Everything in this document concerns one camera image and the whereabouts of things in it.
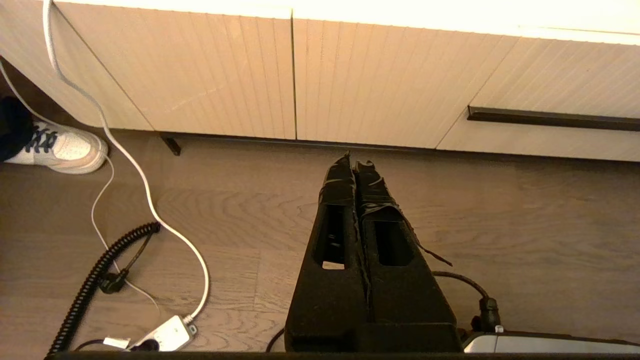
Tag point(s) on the white ribbed cabinet door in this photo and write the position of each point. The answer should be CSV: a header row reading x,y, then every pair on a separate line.
x,y
190,75
390,85

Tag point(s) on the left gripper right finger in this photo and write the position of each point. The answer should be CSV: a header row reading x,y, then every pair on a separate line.
x,y
405,295

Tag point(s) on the dark furniture leg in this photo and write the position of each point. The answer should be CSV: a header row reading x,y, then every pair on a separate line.
x,y
171,146

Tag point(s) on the small white plug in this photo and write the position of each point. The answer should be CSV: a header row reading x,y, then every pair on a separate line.
x,y
116,343

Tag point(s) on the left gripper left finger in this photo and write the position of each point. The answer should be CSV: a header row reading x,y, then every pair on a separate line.
x,y
330,290

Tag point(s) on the white low cabinet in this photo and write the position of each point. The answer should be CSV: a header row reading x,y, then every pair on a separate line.
x,y
450,12

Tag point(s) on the white sneaker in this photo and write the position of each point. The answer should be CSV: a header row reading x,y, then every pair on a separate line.
x,y
60,150

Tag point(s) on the white power strip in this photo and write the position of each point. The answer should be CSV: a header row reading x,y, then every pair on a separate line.
x,y
167,334

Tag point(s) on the dark trouser leg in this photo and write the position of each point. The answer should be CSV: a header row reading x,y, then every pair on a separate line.
x,y
12,127

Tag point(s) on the white cabinet drawer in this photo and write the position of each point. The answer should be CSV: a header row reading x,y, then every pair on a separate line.
x,y
560,75

